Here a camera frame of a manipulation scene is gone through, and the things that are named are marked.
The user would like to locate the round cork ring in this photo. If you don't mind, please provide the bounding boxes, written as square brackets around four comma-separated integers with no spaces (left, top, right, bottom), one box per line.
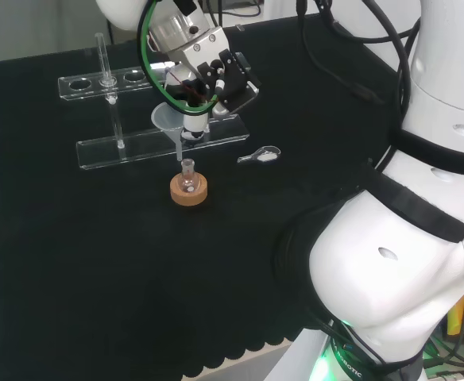
[169,172,209,208]

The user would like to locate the small glass round-bottom flask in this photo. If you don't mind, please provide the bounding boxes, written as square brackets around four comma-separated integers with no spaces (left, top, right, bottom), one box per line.
[178,157,199,194]

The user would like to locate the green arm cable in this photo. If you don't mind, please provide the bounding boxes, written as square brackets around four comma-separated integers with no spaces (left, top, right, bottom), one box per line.
[136,0,222,117]

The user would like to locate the clear acrylic funnel stand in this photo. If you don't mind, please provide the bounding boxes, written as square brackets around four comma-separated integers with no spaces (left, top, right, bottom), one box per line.
[57,32,251,171]

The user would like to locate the translucent white plastic funnel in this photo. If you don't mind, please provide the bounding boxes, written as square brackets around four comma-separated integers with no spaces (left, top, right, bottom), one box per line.
[150,102,186,162]

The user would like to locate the clear glass weighing funnel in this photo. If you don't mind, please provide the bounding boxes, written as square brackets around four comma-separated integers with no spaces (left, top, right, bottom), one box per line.
[237,144,282,165]

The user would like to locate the black arm cable with plug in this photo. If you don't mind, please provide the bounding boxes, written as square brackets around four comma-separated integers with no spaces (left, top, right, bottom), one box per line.
[295,0,386,106]

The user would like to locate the black bench cloth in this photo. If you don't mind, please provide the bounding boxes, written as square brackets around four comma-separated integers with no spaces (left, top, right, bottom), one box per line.
[0,13,406,380]

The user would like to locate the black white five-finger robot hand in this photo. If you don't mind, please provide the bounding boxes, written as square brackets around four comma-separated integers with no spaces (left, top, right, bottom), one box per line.
[163,49,262,144]

